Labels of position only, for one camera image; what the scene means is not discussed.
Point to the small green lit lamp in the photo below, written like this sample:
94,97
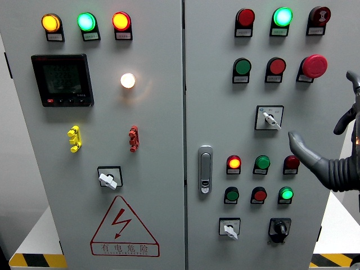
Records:
286,194

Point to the small green unlit lamp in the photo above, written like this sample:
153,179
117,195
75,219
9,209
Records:
262,162

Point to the small red push button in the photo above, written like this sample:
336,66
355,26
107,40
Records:
260,195

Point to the black yellow striped tape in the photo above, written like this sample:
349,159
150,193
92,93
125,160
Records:
329,260
36,260

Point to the small orange-red lit lamp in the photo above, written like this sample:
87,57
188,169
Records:
234,162

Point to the small green push button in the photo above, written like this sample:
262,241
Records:
232,195

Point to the large red stop button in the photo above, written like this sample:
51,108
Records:
315,66

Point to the grey cabinet door with lock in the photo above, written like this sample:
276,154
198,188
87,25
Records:
225,126

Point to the large red push button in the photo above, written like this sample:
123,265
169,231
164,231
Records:
277,65

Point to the silver door lock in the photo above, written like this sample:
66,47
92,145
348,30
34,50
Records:
205,168

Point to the large green push button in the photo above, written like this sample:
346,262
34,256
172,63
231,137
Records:
242,66

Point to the dark red buzzer lamp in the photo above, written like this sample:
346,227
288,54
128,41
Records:
320,14

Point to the large green lit lamp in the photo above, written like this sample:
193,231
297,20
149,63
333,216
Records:
282,16

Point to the large dark red lamp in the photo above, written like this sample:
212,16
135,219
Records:
245,17

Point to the grey cabinet door with display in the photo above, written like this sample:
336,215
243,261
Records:
157,126

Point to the red warning triangle sign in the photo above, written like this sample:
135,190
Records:
121,220

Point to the white round lamp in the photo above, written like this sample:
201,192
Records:
128,80

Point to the orange-red lit large lamp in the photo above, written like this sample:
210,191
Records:
121,20

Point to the black door hinge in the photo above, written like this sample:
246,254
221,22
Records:
61,247
8,66

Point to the black display meter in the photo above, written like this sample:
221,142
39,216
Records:
62,78

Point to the green lit lamp beside yellow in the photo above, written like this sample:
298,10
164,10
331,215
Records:
86,21

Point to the yellow round lamp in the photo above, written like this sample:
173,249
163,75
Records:
50,22

